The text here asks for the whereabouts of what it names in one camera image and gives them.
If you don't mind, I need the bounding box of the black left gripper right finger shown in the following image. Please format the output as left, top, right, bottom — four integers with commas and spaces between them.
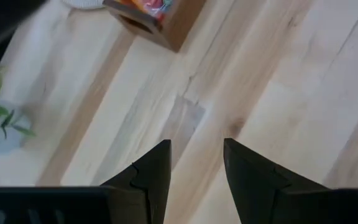
223, 138, 329, 224

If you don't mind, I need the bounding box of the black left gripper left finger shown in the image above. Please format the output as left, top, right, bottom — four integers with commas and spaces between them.
101, 139, 172, 224

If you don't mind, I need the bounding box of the orange peach tea packet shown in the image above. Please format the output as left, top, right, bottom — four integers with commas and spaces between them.
116, 0, 173, 21

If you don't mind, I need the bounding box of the wooden tea box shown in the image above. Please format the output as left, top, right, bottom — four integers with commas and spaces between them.
103, 0, 206, 53

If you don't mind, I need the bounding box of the grey woven round placemat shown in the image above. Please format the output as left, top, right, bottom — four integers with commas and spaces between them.
61, 0, 107, 10

